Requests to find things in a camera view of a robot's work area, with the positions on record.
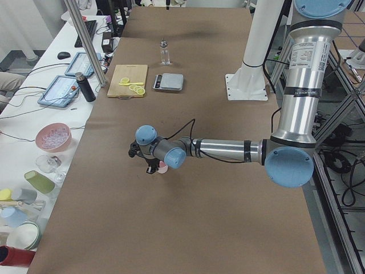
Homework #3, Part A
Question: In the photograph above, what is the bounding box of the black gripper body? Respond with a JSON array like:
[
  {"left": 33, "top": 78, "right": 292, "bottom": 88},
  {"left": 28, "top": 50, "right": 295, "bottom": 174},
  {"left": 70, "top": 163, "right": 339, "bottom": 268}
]
[{"left": 128, "top": 140, "right": 160, "bottom": 166}]

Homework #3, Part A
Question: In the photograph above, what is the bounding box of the pink plastic cup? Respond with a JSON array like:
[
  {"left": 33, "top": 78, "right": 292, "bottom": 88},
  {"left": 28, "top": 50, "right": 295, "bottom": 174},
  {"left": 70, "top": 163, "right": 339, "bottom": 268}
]
[{"left": 157, "top": 161, "right": 168, "bottom": 174}]

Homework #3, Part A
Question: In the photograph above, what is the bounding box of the clear glass sauce bottle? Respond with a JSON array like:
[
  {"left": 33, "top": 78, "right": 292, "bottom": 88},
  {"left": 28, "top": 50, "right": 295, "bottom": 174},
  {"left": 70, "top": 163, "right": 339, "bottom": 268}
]
[{"left": 160, "top": 38, "right": 171, "bottom": 65}]

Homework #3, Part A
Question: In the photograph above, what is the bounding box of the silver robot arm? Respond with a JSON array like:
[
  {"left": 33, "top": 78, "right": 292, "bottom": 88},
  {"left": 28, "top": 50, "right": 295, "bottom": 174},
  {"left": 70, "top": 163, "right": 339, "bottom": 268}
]
[{"left": 128, "top": 1, "right": 351, "bottom": 188}]

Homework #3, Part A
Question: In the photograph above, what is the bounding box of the silver kitchen scale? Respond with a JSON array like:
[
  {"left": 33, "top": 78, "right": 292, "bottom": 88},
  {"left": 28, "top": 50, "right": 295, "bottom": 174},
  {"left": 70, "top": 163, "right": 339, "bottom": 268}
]
[{"left": 152, "top": 73, "right": 184, "bottom": 91}]

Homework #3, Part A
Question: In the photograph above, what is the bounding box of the green plastic cup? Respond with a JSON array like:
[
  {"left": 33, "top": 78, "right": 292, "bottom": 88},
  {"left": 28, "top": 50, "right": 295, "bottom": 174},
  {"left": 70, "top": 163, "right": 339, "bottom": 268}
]
[{"left": 24, "top": 170, "right": 55, "bottom": 194}]

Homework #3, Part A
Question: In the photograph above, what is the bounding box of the grey plastic cup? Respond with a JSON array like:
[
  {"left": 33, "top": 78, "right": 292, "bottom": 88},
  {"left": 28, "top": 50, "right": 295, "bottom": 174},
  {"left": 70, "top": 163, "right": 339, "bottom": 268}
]
[{"left": 11, "top": 188, "right": 38, "bottom": 202}]

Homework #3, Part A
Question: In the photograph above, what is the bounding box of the yellow plastic cup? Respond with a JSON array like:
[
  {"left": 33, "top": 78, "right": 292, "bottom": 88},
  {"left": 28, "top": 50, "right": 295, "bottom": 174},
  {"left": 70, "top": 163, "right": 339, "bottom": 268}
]
[{"left": 0, "top": 188, "right": 12, "bottom": 202}]

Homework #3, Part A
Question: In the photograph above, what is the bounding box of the blue plastic cup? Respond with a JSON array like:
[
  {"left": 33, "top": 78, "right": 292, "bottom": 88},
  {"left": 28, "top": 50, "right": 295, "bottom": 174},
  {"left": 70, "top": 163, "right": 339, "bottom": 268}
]
[{"left": 1, "top": 207, "right": 27, "bottom": 228}]

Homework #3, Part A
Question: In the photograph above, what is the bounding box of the yellow lemon slice lower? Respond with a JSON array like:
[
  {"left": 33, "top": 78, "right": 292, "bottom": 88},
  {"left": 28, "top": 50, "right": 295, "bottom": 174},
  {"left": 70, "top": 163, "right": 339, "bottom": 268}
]
[{"left": 129, "top": 85, "right": 145, "bottom": 95}]

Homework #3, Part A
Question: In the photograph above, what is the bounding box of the yellow plastic knife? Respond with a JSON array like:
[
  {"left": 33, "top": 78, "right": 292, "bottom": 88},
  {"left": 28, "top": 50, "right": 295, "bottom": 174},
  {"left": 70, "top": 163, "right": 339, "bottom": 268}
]
[{"left": 119, "top": 82, "right": 144, "bottom": 86}]

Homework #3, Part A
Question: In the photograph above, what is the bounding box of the wooden cutting board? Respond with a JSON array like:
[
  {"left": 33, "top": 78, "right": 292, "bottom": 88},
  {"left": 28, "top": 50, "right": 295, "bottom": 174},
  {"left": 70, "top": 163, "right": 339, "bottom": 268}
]
[{"left": 107, "top": 65, "right": 148, "bottom": 98}]

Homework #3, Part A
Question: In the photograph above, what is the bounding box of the pink bowl with ice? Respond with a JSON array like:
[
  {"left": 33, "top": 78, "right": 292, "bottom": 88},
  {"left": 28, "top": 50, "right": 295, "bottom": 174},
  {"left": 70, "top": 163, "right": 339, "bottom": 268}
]
[{"left": 35, "top": 123, "right": 72, "bottom": 152}]

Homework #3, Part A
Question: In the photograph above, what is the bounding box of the black water bottle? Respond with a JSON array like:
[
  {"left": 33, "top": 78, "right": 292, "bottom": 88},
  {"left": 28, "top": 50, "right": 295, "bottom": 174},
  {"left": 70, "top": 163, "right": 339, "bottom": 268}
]
[{"left": 75, "top": 72, "right": 96, "bottom": 102}]

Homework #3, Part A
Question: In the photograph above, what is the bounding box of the blue tablet near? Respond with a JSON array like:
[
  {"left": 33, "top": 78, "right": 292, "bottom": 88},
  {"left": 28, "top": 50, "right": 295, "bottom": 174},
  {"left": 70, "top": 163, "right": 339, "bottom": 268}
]
[{"left": 37, "top": 75, "right": 79, "bottom": 108}]

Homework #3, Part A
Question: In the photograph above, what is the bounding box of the blue tablet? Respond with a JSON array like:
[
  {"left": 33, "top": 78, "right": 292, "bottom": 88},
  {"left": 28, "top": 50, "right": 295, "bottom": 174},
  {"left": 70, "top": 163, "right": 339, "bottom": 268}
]
[
  {"left": 64, "top": 52, "right": 94, "bottom": 78},
  {"left": 37, "top": 75, "right": 79, "bottom": 108}
]

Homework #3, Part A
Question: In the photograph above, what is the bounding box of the blue tablet far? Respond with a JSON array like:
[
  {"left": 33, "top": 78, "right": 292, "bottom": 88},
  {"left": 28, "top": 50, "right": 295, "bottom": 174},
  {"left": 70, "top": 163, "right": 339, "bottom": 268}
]
[{"left": 64, "top": 52, "right": 94, "bottom": 78}]

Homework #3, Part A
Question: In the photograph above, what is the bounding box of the black power adapter box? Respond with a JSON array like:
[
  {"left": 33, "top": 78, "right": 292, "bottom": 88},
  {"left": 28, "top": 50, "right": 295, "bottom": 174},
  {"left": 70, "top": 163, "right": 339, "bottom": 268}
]
[{"left": 102, "top": 32, "right": 114, "bottom": 53}]

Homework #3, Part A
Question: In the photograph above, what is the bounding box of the black computer mouse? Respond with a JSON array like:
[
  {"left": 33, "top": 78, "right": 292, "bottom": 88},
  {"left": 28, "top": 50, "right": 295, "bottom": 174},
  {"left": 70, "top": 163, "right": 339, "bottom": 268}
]
[{"left": 57, "top": 51, "right": 71, "bottom": 60}]

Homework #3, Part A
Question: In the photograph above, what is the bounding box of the black keyboard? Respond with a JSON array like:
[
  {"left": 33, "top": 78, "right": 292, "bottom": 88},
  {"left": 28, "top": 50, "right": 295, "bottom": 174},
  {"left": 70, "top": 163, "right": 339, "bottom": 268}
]
[{"left": 74, "top": 19, "right": 98, "bottom": 49}]

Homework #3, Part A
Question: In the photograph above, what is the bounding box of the white green bowl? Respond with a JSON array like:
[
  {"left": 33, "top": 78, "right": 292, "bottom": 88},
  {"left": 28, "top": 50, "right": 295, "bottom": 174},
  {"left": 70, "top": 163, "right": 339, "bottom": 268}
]
[{"left": 6, "top": 222, "right": 41, "bottom": 250}]

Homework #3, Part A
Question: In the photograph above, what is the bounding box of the red cylinder container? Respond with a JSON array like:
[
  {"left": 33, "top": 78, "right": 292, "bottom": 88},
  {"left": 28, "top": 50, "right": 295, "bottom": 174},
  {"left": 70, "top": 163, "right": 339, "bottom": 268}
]
[{"left": 1, "top": 245, "right": 36, "bottom": 267}]

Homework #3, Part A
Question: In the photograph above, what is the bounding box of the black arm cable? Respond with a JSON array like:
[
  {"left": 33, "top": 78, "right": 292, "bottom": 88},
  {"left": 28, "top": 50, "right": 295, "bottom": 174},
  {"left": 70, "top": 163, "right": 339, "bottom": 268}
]
[{"left": 165, "top": 118, "right": 249, "bottom": 164}]

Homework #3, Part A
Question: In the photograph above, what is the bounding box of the aluminium frame post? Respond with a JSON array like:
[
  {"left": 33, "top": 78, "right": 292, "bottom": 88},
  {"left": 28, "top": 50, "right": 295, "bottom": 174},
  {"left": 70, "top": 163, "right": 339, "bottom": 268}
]
[{"left": 64, "top": 0, "right": 107, "bottom": 87}]

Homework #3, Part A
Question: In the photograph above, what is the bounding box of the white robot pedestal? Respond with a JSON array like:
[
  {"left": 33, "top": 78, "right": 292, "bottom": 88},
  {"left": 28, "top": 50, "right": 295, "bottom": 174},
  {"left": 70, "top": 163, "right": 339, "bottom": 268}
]
[{"left": 225, "top": 0, "right": 285, "bottom": 101}]

